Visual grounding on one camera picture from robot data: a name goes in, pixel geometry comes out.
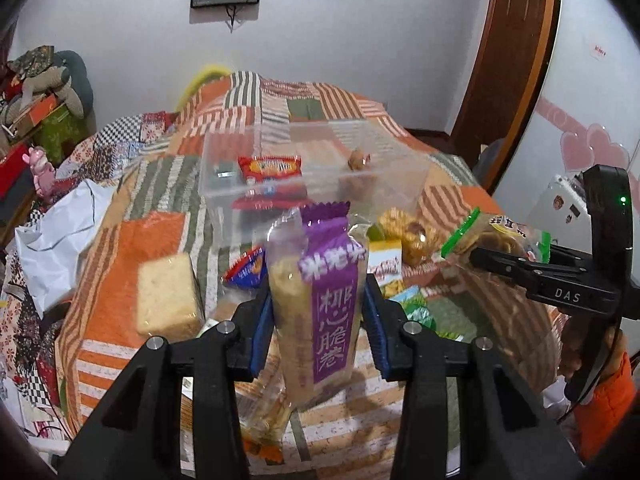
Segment yellow curved object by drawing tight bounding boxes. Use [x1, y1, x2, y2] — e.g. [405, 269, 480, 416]
[175, 64, 231, 111]

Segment pink toy figure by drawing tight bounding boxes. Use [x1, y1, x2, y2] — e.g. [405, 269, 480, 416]
[27, 146, 57, 197]

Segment pale square rice cake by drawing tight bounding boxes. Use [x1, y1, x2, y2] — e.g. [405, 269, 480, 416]
[136, 252, 206, 339]

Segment pink heart stickers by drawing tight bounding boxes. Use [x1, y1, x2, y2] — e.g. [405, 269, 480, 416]
[560, 122, 632, 177]

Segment brown wooden door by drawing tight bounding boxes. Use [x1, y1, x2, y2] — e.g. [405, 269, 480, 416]
[450, 0, 562, 196]

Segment white stickered box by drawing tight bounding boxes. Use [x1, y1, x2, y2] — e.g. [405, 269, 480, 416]
[537, 175, 592, 226]

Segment person's right hand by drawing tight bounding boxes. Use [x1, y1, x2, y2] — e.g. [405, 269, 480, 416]
[557, 313, 585, 382]

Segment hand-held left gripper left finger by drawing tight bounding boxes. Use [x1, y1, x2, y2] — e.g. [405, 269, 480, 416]
[57, 287, 274, 480]

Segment purple label rice roll packet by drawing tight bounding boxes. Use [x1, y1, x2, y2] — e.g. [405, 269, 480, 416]
[264, 201, 372, 408]

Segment red and blue snack packet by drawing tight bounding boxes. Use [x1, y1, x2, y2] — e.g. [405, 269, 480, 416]
[222, 246, 267, 289]

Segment clear plastic container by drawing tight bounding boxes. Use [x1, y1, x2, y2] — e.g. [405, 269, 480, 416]
[197, 119, 432, 243]

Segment grey rounded object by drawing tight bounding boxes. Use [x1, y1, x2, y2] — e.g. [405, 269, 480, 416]
[472, 139, 507, 192]

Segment red box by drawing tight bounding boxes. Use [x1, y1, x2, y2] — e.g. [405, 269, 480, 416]
[0, 142, 37, 197]

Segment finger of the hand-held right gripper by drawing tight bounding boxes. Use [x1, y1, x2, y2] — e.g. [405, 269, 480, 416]
[469, 246, 551, 286]
[549, 246, 594, 271]

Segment white plastic bag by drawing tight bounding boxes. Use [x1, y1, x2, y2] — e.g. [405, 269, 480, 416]
[14, 178, 119, 317]

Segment checkered patchwork quilt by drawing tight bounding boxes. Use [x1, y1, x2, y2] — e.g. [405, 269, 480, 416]
[0, 110, 178, 441]

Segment red cracker packet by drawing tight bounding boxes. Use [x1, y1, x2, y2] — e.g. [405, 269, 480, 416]
[238, 155, 303, 184]

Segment white packet with red print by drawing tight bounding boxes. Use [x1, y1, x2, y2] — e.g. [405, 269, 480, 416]
[367, 240, 404, 286]

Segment clear packet with green edge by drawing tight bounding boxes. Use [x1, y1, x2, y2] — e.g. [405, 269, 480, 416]
[440, 207, 552, 267]

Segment orange cardboard box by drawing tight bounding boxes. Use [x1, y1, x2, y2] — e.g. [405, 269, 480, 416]
[10, 92, 69, 137]

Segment orange sleeved forearm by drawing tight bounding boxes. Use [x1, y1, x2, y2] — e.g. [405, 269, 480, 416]
[572, 352, 640, 462]

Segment golden yellow snack packet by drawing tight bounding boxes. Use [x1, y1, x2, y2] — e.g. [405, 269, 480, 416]
[377, 209, 442, 267]

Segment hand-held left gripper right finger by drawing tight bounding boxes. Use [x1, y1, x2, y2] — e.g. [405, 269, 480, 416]
[362, 275, 586, 480]

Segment dark patterned cloth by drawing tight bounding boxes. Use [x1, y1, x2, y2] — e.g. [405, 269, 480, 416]
[7, 45, 57, 87]

